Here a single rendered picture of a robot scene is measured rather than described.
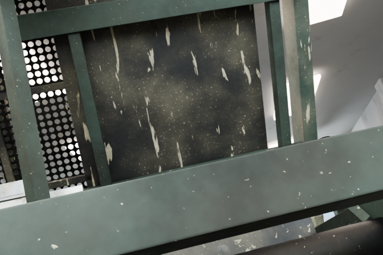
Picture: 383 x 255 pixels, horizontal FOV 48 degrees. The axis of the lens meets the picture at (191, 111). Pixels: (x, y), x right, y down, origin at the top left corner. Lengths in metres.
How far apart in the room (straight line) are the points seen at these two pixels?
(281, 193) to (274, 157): 0.05
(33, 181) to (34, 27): 0.53
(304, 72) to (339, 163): 1.12
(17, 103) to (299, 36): 1.03
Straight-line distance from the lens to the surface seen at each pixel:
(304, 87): 1.73
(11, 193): 1.35
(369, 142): 0.66
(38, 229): 0.58
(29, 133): 1.19
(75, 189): 1.32
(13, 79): 1.20
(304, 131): 1.78
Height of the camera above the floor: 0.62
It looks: 24 degrees up
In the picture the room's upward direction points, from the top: 15 degrees counter-clockwise
